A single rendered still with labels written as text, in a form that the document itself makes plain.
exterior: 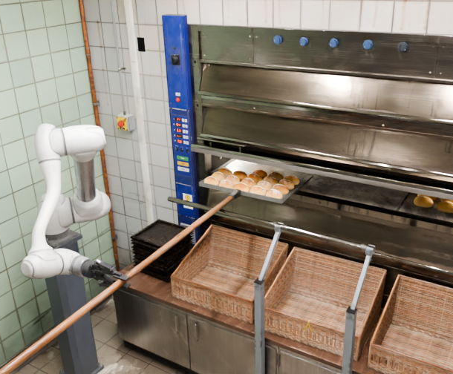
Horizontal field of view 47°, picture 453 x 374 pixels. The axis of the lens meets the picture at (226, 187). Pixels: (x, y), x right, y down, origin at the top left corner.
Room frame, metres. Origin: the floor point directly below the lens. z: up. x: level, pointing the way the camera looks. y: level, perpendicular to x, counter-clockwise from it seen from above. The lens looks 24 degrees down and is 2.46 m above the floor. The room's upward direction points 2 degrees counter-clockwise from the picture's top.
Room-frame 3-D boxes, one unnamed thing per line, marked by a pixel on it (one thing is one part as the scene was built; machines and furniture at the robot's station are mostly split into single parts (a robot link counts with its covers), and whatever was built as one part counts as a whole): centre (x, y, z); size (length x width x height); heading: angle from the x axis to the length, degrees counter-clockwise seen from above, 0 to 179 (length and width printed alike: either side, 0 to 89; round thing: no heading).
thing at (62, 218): (2.65, 0.98, 1.17); 0.18 x 0.16 x 0.22; 110
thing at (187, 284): (2.68, 0.00, 0.72); 0.56 x 0.49 x 0.28; 59
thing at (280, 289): (2.36, -0.50, 0.72); 0.56 x 0.49 x 0.28; 59
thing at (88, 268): (1.98, 0.60, 1.19); 0.09 x 0.07 x 0.08; 59
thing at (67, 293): (2.65, 0.99, 0.50); 0.21 x 0.21 x 1.00; 53
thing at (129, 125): (3.36, 0.66, 1.46); 0.10 x 0.07 x 0.10; 57
